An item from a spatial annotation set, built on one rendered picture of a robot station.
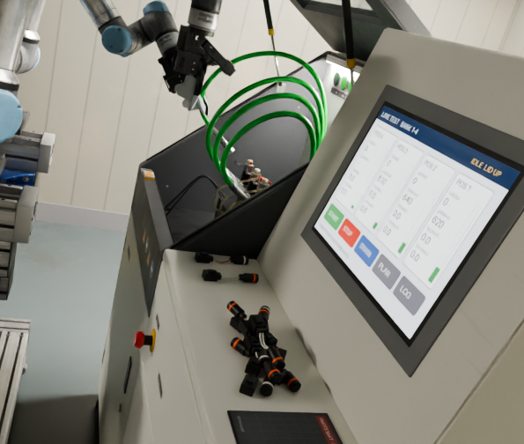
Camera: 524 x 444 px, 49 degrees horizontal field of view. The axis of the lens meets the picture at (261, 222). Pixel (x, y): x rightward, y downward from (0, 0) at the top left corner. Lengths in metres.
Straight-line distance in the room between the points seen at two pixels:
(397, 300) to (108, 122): 2.86
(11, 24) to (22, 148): 0.69
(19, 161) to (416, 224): 1.27
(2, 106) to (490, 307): 0.91
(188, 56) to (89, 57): 2.01
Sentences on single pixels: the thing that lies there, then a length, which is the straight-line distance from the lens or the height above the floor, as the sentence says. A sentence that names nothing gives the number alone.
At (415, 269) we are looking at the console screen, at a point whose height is 1.22.
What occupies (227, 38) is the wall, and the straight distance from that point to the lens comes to 3.54.
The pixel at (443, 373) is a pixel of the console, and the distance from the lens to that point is 0.80.
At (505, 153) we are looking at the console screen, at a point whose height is 1.42.
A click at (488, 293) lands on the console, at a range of 0.78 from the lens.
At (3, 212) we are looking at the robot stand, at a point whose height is 0.97.
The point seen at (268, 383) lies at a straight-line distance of 0.91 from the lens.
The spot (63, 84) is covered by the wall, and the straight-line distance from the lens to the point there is 3.53.
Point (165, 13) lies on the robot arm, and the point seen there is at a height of 1.44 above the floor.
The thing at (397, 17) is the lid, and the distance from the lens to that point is 1.29.
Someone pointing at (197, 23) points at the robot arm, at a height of 1.45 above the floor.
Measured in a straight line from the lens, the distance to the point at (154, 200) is 1.65.
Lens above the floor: 1.52
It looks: 20 degrees down
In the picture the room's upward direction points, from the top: 15 degrees clockwise
